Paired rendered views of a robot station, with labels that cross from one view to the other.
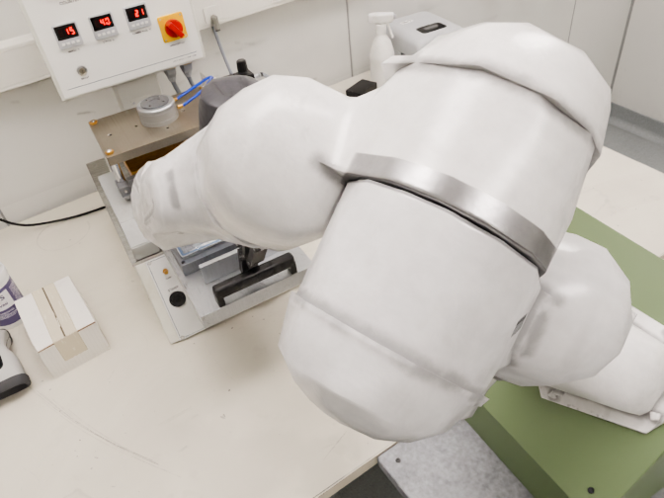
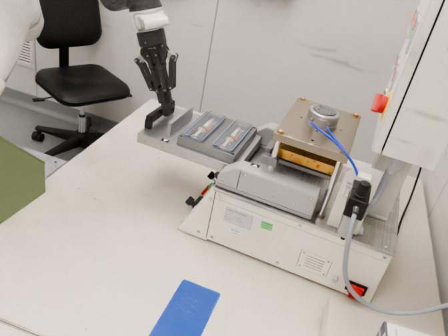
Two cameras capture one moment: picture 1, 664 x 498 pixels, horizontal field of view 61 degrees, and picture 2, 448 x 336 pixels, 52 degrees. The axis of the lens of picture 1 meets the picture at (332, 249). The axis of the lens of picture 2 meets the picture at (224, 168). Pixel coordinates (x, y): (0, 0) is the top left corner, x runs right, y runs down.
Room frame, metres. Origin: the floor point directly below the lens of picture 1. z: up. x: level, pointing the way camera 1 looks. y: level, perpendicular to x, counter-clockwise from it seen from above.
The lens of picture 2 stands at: (1.63, -0.63, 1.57)
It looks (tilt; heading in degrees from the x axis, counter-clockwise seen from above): 31 degrees down; 130
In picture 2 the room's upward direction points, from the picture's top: 12 degrees clockwise
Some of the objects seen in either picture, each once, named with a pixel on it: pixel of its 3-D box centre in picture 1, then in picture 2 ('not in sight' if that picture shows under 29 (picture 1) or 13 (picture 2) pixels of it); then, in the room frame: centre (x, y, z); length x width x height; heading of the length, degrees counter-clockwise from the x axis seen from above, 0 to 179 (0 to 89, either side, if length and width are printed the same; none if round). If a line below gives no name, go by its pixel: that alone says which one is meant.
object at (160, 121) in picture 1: (168, 120); (328, 139); (1.15, 0.32, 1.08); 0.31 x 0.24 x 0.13; 115
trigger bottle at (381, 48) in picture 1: (382, 52); not in sight; (1.75, -0.24, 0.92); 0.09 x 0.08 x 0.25; 77
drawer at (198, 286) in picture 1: (227, 244); (203, 134); (0.83, 0.20, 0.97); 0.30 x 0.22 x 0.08; 25
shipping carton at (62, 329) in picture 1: (61, 324); not in sight; (0.85, 0.59, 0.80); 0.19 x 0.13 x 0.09; 29
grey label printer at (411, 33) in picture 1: (422, 48); not in sight; (1.83, -0.39, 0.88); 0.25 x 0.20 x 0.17; 23
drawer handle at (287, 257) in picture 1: (255, 278); (160, 113); (0.71, 0.14, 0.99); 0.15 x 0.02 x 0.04; 115
